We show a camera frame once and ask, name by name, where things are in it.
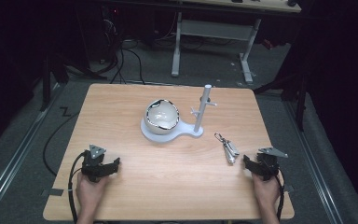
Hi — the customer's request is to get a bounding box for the white stand with pole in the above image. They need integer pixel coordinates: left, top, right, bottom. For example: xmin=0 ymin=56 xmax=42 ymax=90
xmin=140 ymin=84 xmax=218 ymax=144

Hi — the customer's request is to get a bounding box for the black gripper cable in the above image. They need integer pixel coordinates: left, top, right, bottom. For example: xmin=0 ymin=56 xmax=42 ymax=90
xmin=262 ymin=158 xmax=286 ymax=222
xmin=67 ymin=150 xmax=89 ymax=224

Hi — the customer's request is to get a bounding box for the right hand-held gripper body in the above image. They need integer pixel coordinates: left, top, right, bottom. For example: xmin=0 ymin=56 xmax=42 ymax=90
xmin=255 ymin=147 xmax=289 ymax=182

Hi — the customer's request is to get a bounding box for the black floor cable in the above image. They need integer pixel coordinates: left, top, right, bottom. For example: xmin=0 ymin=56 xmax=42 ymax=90
xmin=42 ymin=111 xmax=80 ymax=177

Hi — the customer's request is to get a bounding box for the black metal stand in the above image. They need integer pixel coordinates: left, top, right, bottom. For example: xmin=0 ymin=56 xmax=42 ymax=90
xmin=39 ymin=52 xmax=70 ymax=113
xmin=253 ymin=46 xmax=312 ymax=133

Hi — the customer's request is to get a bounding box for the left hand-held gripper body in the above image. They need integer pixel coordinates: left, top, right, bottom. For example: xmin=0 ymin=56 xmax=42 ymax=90
xmin=80 ymin=144 xmax=114 ymax=183

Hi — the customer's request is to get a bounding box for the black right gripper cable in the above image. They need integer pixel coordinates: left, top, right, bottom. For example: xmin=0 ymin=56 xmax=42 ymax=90
xmin=262 ymin=158 xmax=286 ymax=222

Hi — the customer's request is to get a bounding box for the metal floor rail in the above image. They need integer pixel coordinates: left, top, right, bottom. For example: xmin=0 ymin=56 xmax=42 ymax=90
xmin=283 ymin=100 xmax=345 ymax=224
xmin=0 ymin=83 xmax=63 ymax=216

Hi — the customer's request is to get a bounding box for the white-framed wooden desk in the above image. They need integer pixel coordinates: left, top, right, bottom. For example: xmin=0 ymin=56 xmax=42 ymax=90
xmin=171 ymin=0 xmax=302 ymax=84

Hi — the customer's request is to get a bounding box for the person's left hand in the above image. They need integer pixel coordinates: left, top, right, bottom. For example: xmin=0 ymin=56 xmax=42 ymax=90
xmin=76 ymin=172 xmax=110 ymax=217

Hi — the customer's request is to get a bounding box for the person's right hand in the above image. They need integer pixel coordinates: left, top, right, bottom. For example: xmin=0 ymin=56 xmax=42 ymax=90
xmin=252 ymin=172 xmax=283 ymax=216

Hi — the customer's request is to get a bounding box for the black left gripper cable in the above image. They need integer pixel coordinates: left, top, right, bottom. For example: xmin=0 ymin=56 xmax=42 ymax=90
xmin=67 ymin=150 xmax=89 ymax=224

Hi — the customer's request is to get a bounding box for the small metal tool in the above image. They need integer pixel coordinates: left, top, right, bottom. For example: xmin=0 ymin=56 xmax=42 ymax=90
xmin=213 ymin=132 xmax=241 ymax=166

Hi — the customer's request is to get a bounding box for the black cable bundle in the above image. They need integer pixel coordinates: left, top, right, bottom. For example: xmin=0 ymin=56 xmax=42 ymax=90
xmin=99 ymin=6 xmax=146 ymax=86

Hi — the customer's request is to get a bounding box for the white bowl with silver rim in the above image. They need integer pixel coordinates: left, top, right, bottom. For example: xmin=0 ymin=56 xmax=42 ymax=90
xmin=143 ymin=98 xmax=181 ymax=135

